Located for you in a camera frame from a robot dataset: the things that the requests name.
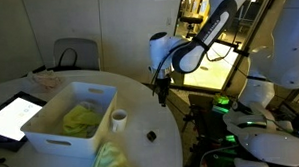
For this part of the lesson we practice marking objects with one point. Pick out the tablet with lit screen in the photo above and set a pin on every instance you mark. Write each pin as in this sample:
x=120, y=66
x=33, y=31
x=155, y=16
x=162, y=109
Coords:
x=14, y=116

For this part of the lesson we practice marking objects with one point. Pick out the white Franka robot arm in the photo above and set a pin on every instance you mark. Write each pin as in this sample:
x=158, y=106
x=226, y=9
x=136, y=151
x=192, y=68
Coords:
x=220, y=17

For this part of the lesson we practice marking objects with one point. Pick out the yellow towel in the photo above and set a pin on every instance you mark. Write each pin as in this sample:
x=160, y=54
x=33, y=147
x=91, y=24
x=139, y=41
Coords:
x=79, y=121

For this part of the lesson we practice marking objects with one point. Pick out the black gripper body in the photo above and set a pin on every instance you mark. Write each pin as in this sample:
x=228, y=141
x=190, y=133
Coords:
x=164, y=85

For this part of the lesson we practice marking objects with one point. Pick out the pale green towel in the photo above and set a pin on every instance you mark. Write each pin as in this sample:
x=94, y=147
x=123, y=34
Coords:
x=107, y=160

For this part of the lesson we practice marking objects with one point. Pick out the grey chair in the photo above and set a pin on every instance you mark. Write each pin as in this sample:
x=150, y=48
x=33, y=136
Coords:
x=88, y=52

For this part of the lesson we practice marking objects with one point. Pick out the white paper cup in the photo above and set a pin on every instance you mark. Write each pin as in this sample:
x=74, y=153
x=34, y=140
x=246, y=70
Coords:
x=119, y=124

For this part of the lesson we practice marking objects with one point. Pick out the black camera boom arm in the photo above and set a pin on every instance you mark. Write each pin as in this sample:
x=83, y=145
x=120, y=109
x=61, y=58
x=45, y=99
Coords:
x=237, y=47

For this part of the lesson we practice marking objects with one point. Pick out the glass door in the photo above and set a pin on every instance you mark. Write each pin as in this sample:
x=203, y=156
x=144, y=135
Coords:
x=216, y=74

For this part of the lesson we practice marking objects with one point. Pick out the black stereo camera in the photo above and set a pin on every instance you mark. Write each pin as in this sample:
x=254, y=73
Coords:
x=190, y=20

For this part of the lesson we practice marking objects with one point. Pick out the pink cloth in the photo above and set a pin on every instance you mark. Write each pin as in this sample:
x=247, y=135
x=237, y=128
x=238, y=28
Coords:
x=47, y=80

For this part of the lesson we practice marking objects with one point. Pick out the white plastic basket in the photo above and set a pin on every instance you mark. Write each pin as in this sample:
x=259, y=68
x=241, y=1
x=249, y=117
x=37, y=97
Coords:
x=65, y=146

